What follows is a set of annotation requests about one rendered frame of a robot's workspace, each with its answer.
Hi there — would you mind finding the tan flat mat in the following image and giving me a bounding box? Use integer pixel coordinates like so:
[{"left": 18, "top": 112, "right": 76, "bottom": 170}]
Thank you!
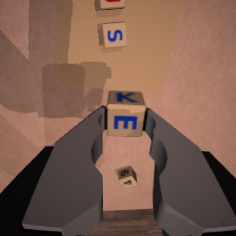
[{"left": 57, "top": 0, "right": 183, "bottom": 94}]

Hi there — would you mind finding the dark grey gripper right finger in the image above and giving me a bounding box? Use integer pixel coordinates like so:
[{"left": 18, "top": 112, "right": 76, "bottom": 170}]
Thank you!
[{"left": 143, "top": 107, "right": 236, "bottom": 236}]

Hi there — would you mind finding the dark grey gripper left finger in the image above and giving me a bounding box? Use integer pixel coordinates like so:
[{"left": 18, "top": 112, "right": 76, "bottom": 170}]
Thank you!
[{"left": 0, "top": 105, "right": 107, "bottom": 236}]

